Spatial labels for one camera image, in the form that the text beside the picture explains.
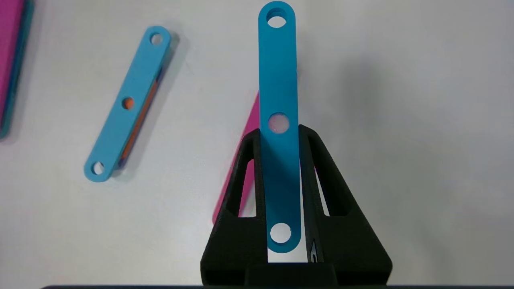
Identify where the pink bar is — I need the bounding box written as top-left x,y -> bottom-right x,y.
212,92 -> 262,225
0,0 -> 35,139

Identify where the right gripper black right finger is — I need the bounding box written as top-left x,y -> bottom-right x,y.
299,124 -> 394,281

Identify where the light blue bar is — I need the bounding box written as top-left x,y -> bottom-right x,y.
257,1 -> 302,254
83,25 -> 173,183

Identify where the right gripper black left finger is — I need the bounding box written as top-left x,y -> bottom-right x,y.
200,128 -> 269,281

